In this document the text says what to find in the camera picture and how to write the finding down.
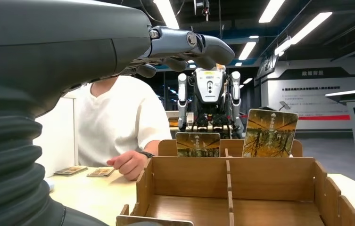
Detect wooden card box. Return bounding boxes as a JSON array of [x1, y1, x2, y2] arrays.
[[116, 138, 355, 226]]

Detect person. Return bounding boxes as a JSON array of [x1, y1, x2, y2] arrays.
[[71, 74, 173, 182]]

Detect pale earbuds case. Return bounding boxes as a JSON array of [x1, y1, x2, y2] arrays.
[[43, 179, 55, 193]]

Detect background humanoid robot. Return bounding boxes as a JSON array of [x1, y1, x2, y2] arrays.
[[176, 64, 244, 140]]

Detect ceiling light strip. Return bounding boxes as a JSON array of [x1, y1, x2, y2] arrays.
[[258, 0, 286, 24], [274, 37, 292, 57], [289, 12, 333, 46], [238, 41, 257, 61], [153, 0, 181, 31]]

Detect hanging ceiling device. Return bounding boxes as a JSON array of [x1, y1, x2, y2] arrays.
[[201, 0, 211, 22]]

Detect white wall text panel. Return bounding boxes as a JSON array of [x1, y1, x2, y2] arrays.
[[267, 76, 355, 130]]

